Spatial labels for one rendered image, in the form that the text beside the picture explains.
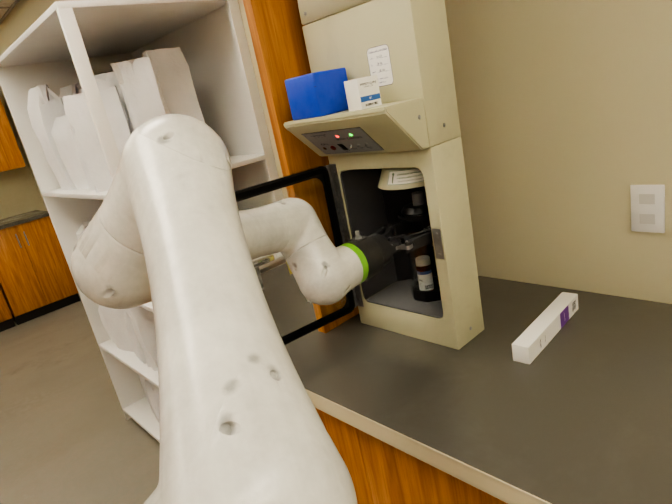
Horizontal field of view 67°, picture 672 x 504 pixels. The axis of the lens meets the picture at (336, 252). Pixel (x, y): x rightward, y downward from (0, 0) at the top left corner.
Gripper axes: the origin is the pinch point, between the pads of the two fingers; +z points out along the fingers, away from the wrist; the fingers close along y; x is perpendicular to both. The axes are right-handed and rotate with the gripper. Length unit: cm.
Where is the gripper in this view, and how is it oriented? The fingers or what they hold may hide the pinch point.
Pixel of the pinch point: (421, 226)
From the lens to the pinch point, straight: 128.8
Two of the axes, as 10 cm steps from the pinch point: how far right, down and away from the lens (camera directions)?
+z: 6.8, -3.4, 6.5
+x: 1.9, 9.4, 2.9
